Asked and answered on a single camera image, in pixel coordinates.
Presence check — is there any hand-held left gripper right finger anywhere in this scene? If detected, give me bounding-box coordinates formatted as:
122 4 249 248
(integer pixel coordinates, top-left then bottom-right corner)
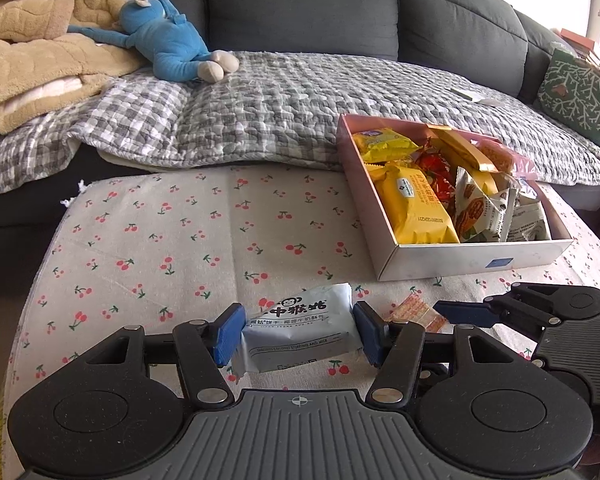
352 301 525 407

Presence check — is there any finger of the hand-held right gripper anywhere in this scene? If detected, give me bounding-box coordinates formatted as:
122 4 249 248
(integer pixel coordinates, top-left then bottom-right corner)
432 282 564 331

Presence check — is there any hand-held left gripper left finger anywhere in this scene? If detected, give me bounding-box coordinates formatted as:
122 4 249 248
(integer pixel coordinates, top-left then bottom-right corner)
82 302 247 409

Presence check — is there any orange candy packet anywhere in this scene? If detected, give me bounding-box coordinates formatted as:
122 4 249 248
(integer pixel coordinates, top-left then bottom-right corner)
385 295 448 334

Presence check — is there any pink cardboard box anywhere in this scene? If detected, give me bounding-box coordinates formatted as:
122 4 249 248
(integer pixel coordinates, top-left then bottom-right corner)
336 114 576 282

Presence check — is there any white grey biscuit packet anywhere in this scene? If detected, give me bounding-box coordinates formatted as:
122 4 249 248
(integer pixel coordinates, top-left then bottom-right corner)
240 284 363 373

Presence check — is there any yellow waffle snack packet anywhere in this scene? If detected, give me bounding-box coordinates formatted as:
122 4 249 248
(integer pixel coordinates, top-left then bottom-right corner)
369 162 461 245

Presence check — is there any white nut snack packet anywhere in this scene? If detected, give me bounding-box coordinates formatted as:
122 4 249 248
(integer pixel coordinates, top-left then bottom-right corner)
507 195 552 242
452 167 518 243

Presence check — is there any cherry print tablecloth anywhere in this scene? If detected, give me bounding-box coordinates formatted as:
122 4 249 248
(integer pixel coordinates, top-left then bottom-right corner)
0 167 600 480

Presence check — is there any red and white candy packet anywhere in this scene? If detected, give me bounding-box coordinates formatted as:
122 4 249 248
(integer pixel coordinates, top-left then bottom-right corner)
427 175 457 211

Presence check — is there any tan snack packet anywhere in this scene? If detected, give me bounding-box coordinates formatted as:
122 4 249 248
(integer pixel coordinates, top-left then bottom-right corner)
427 125 502 197

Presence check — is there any pink zip bag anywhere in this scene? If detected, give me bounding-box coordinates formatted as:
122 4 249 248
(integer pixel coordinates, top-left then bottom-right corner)
472 137 538 181

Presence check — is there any yellow packet with blue label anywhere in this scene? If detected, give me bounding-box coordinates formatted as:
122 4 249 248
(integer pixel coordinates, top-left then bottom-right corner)
352 129 421 163

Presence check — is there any white booklet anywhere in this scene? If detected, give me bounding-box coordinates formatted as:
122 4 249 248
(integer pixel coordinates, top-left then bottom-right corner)
450 87 503 107

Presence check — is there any grey checked quilt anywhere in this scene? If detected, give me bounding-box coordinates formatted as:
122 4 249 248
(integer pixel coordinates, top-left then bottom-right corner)
0 50 600 201

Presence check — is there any green patterned pillow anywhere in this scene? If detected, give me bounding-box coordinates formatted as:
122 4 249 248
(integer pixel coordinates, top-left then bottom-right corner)
537 47 600 153

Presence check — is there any stack of books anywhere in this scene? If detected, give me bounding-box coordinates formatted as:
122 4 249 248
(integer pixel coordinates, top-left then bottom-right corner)
555 0 600 68

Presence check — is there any blue plush toy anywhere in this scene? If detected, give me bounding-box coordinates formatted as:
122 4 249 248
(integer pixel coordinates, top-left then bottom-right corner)
67 0 241 82

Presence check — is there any dark grey sofa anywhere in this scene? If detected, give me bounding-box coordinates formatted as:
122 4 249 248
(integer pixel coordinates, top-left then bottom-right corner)
0 0 600 281

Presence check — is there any tan fleece blanket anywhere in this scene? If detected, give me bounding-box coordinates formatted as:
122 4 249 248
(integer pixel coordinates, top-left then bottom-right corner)
0 0 146 136

